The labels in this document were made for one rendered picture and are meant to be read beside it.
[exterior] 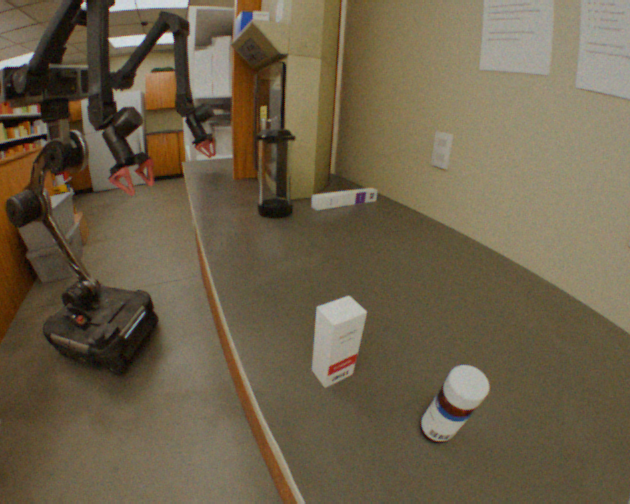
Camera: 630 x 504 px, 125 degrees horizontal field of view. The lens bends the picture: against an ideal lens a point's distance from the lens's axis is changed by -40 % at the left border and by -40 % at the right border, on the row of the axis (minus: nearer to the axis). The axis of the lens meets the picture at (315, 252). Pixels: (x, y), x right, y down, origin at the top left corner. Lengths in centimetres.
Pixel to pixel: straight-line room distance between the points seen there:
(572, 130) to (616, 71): 18
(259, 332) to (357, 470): 22
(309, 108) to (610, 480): 105
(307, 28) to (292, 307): 80
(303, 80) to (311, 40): 13
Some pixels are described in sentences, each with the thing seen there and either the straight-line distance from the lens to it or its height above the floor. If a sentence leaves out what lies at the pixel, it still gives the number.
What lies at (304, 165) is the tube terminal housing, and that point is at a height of 106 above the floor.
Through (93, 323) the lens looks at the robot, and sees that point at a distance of 173.
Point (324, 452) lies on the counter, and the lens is 30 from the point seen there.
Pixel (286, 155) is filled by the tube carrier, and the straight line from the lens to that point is 75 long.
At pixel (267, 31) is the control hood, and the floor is 147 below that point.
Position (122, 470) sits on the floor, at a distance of 145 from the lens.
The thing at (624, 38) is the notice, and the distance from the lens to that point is 83.
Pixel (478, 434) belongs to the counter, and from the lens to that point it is 36.
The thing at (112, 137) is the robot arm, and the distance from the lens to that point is 85.
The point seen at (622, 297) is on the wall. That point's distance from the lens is 80.
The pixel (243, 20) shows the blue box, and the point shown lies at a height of 156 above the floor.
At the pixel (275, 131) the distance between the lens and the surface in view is 74.
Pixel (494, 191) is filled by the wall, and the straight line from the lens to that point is 85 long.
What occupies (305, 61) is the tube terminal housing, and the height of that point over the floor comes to 139.
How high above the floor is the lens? 122
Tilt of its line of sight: 28 degrees down
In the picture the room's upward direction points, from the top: 4 degrees clockwise
